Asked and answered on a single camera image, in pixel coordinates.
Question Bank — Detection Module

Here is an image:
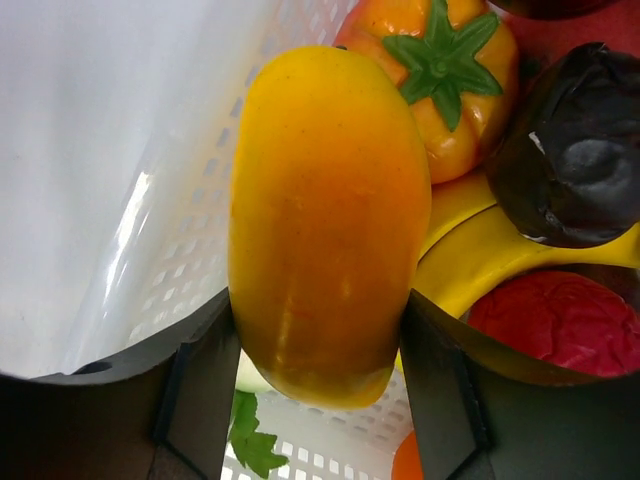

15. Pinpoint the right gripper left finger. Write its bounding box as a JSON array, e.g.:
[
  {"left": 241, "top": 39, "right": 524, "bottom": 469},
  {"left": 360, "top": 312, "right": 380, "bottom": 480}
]
[{"left": 1, "top": 291, "right": 240, "bottom": 479}]

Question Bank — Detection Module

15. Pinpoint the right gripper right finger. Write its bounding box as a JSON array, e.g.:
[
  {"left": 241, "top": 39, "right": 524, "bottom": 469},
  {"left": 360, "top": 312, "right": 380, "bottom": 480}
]
[{"left": 401, "top": 291, "right": 639, "bottom": 479}]

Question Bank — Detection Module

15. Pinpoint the red strawberry fruit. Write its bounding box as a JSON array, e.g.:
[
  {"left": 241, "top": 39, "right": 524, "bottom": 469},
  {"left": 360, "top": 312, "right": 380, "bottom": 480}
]
[{"left": 467, "top": 270, "right": 639, "bottom": 377}]

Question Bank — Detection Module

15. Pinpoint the yellow orange mango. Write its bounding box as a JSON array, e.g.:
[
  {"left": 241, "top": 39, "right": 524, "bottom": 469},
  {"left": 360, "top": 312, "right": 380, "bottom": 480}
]
[{"left": 228, "top": 46, "right": 431, "bottom": 409}]

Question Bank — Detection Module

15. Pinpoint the dark purple fig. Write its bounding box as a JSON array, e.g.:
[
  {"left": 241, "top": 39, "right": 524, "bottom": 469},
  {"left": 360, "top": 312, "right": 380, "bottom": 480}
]
[{"left": 485, "top": 43, "right": 639, "bottom": 248}]

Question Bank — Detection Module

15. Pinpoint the orange tangerine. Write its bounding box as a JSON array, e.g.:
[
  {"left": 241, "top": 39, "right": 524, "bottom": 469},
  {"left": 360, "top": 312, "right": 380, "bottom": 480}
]
[{"left": 391, "top": 430, "right": 424, "bottom": 480}]

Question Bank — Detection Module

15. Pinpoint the white radish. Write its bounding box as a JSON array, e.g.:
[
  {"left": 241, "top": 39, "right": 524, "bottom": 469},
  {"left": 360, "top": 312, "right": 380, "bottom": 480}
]
[{"left": 227, "top": 347, "right": 291, "bottom": 480}]

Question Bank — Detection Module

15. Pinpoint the white perforated plastic basket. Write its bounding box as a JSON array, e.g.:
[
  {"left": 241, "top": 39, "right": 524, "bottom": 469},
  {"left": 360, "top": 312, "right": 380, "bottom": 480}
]
[{"left": 128, "top": 1, "right": 411, "bottom": 479}]

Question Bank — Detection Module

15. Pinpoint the yellow banana bunch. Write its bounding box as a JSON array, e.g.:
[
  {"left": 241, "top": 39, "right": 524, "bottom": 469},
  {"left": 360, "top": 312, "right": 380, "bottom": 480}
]
[{"left": 394, "top": 179, "right": 640, "bottom": 374}]

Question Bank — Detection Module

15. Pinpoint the orange bell pepper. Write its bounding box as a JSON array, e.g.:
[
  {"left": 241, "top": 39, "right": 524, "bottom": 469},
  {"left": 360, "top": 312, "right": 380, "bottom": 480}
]
[{"left": 334, "top": 0, "right": 519, "bottom": 184}]

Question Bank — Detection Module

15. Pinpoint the dark red apple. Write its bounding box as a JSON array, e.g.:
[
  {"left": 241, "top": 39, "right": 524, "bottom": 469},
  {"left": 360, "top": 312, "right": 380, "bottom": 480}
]
[{"left": 489, "top": 0, "right": 617, "bottom": 20}]

